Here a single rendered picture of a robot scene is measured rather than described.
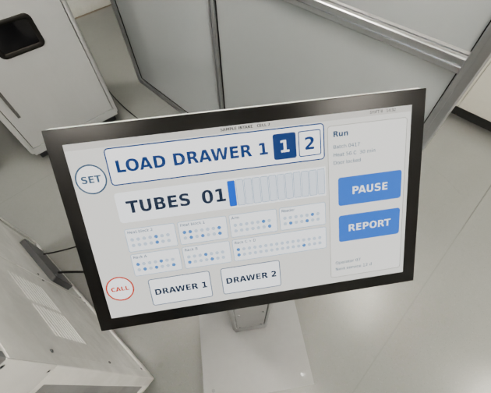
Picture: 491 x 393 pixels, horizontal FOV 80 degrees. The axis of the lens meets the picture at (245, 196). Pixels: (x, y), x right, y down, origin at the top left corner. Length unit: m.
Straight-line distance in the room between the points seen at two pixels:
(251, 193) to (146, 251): 0.18
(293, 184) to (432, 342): 1.34
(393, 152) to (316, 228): 0.16
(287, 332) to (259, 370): 0.19
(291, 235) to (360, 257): 0.12
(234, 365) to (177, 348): 0.27
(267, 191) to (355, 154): 0.14
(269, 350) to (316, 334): 0.23
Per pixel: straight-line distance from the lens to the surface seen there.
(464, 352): 1.75
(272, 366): 1.43
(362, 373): 1.54
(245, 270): 0.47
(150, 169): 0.42
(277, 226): 0.45
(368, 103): 0.46
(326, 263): 0.50
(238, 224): 0.44
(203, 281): 0.48
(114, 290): 0.50
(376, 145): 0.47
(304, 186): 0.44
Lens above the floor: 1.46
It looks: 57 degrees down
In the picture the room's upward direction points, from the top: 1 degrees counter-clockwise
